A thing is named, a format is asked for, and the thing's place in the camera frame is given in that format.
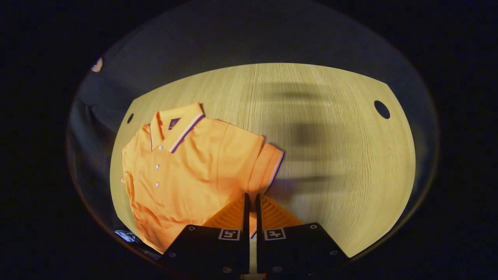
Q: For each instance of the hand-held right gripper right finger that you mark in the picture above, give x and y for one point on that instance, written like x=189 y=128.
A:
x=258 y=221

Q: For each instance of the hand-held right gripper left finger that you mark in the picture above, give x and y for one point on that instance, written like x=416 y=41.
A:
x=246 y=221

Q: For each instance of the orange T-shirt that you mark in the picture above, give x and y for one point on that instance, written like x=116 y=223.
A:
x=194 y=175

